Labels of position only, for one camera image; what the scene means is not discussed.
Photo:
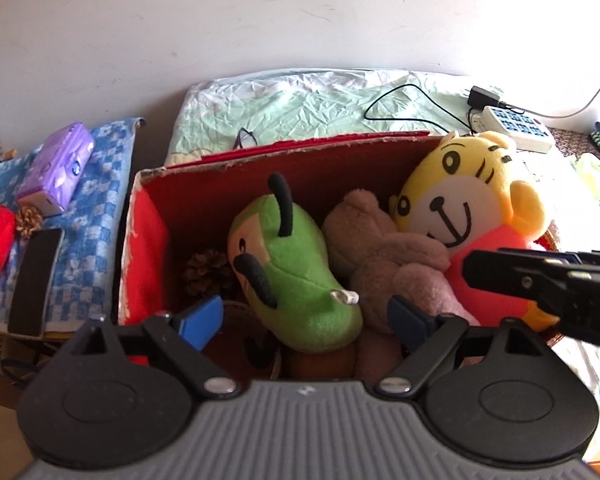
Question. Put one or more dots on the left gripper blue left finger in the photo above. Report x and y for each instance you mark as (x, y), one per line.
(199, 324)

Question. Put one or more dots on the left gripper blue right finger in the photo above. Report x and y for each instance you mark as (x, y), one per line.
(412, 326)

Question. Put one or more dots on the green plush toy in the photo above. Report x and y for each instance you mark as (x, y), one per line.
(279, 256)

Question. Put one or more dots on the brown teddy bear plush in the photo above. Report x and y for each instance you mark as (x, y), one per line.
(366, 249)

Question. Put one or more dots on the red cardboard box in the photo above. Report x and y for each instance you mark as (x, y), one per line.
(175, 251)

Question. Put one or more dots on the cartoon print bed sheet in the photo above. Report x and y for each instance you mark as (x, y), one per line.
(284, 105)

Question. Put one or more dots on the blue checkered towel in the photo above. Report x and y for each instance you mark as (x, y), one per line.
(84, 273)

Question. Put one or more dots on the yellow tiger plush toy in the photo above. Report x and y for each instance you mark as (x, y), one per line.
(466, 194)

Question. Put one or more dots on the dark patterned cushion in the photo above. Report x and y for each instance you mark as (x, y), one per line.
(573, 143)

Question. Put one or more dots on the white blue power strip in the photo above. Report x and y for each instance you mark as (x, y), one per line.
(528, 133)

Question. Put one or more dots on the black smartphone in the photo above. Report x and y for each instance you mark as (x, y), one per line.
(27, 315)

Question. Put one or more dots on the eyeglasses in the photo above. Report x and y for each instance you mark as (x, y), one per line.
(245, 139)

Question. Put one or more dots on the pine cone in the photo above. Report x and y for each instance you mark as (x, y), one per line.
(28, 221)

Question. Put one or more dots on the black power adapter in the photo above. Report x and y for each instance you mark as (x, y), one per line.
(479, 98)

